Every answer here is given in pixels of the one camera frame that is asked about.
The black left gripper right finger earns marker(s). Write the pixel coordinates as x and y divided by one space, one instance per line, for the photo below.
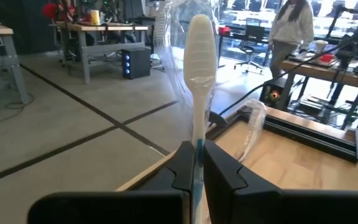
259 205

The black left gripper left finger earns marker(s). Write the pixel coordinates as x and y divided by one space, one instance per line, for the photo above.
166 186

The white toothbrush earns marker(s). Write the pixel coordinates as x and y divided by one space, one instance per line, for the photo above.
255 121

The blue toothbrush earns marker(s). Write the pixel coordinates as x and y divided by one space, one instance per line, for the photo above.
200 62

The black computer tower coloured fan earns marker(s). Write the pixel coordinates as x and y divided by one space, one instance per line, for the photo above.
273 93

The black computer tower blue lights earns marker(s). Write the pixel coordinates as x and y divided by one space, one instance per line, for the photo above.
138 62

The wooden table black legs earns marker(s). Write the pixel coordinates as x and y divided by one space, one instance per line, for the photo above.
322 73

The red box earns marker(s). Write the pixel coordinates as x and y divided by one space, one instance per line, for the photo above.
326 58

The small red object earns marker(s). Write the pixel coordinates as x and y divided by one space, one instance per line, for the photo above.
224 30

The white cup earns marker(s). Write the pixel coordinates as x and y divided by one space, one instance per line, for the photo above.
321 46

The black office chair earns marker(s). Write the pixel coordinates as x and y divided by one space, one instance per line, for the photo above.
253 32

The person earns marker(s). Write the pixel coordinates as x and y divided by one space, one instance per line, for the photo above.
291 25

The yellow cup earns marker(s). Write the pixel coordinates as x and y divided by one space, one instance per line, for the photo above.
95 17

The black partition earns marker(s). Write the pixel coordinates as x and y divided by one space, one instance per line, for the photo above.
20 28

